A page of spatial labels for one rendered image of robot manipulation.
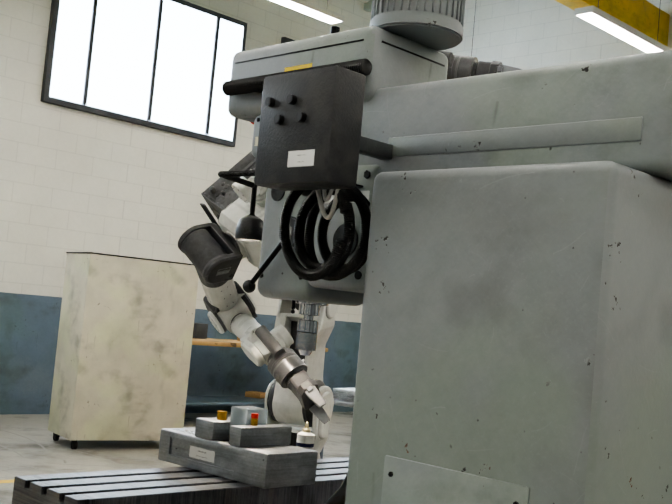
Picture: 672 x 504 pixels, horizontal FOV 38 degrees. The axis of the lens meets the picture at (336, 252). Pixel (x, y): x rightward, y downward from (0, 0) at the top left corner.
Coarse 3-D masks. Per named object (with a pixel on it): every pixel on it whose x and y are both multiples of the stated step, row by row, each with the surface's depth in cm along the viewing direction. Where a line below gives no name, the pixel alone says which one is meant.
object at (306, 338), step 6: (300, 324) 221; (306, 324) 220; (300, 330) 221; (306, 330) 220; (312, 330) 220; (300, 336) 221; (306, 336) 220; (312, 336) 221; (300, 342) 220; (306, 342) 220; (312, 342) 221; (300, 348) 220; (306, 348) 220; (312, 348) 221
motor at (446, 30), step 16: (384, 0) 203; (400, 0) 200; (416, 0) 200; (432, 0) 200; (448, 0) 201; (464, 0) 207; (384, 16) 202; (400, 16) 200; (416, 16) 199; (432, 16) 199; (448, 16) 202; (400, 32) 206; (416, 32) 204; (432, 32) 203; (448, 32) 202; (432, 48) 215; (448, 48) 214
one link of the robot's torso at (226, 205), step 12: (252, 156) 285; (240, 168) 283; (252, 168) 281; (228, 180) 282; (204, 192) 282; (216, 192) 280; (228, 192) 278; (204, 204) 272; (216, 204) 277; (228, 204) 275; (240, 204) 273; (264, 204) 268; (216, 216) 288; (228, 216) 271; (240, 216) 270; (228, 228) 271; (240, 240) 268; (252, 252) 268; (252, 264) 273
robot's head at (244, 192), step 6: (252, 180) 261; (234, 186) 262; (240, 186) 261; (246, 186) 261; (258, 186) 263; (240, 192) 261; (246, 192) 261; (258, 192) 263; (264, 192) 266; (240, 198) 266; (246, 198) 261; (258, 198) 266; (264, 198) 266
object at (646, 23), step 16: (560, 0) 1017; (576, 0) 1013; (592, 0) 1025; (608, 0) 1048; (624, 0) 1072; (640, 0) 1098; (624, 16) 1073; (640, 16) 1099; (656, 16) 1125; (656, 32) 1126
